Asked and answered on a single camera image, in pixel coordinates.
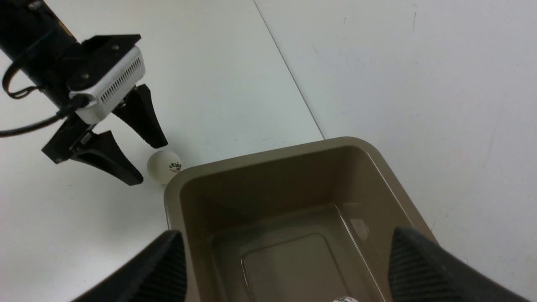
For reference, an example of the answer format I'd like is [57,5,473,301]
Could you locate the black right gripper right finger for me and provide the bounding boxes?
[388,227,525,302]

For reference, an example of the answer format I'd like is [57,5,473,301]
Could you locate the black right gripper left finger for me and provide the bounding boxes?
[74,230,188,302]

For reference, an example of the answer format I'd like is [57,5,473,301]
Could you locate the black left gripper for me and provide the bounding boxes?
[42,84,168,186]

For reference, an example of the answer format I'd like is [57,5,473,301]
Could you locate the white ping-pong ball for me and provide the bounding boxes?
[146,150,182,185]

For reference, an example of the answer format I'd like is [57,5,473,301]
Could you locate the brown plastic storage bin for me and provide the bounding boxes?
[164,136,435,302]

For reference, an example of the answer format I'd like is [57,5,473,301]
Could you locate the white ping-pong ball corner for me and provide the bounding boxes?
[332,296,358,302]

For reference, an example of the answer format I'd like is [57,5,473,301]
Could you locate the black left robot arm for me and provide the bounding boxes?
[0,0,168,186]

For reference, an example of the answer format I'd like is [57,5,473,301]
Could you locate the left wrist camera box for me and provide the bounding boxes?
[66,34,145,125]

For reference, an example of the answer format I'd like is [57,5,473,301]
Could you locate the black left camera cable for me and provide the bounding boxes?
[0,63,91,139]

